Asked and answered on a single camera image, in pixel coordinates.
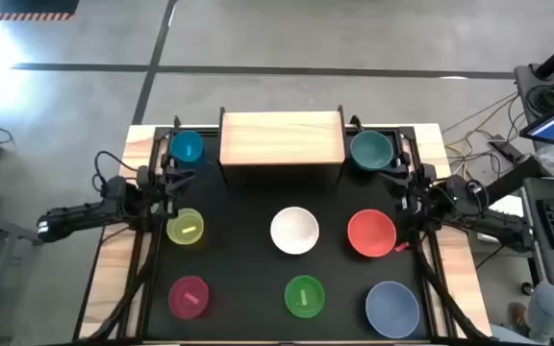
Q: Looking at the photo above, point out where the coiled black cable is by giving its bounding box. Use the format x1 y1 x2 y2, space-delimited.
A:
526 84 554 114

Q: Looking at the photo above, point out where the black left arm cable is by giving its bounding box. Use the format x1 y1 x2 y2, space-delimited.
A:
91 150 139 193

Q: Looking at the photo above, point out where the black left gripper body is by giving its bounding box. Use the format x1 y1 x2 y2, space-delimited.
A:
150 164 178 197

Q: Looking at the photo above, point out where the large white bowl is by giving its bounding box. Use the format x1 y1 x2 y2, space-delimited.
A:
269 206 320 256

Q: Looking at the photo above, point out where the black mat with hazard stripes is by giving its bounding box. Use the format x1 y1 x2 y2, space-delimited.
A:
0 0 80 21

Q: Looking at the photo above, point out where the wooden shelf with black frame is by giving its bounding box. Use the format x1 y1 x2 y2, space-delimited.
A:
215 104 348 186

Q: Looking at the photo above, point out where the large teal bowl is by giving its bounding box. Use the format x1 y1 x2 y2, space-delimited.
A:
349 130 395 172

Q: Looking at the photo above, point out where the yellow floor cable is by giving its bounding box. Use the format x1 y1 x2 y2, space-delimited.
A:
442 90 518 162

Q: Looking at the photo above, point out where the grey equipment cart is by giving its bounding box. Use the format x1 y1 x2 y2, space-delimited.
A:
513 62 554 126

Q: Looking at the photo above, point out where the black diagonal support beam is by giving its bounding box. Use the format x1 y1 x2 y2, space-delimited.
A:
486 153 545 206

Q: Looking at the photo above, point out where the small translucent yellow bowl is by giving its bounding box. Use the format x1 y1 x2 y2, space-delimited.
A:
165 207 206 246

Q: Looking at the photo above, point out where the white paper sheet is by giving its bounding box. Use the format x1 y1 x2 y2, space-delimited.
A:
478 193 527 244

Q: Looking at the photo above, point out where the black power strip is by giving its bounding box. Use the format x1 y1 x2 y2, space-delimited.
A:
488 136 523 164

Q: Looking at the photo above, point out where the grey metal stand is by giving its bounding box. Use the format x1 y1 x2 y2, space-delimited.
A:
0 206 48 346

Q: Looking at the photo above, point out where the small translucent green bowl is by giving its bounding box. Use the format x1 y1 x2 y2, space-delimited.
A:
284 274 327 319

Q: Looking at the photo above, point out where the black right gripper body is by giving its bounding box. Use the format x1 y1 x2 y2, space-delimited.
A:
403 164 433 208

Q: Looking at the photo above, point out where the black table mat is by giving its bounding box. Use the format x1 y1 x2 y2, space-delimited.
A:
144 128 435 342

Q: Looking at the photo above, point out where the large blue-grey bowl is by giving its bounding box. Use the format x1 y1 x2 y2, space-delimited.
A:
365 280 421 340

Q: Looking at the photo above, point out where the small translucent blue bowl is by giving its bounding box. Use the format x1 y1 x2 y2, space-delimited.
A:
168 129 206 169

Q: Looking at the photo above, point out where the large red bowl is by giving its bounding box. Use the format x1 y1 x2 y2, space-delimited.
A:
346 208 398 259

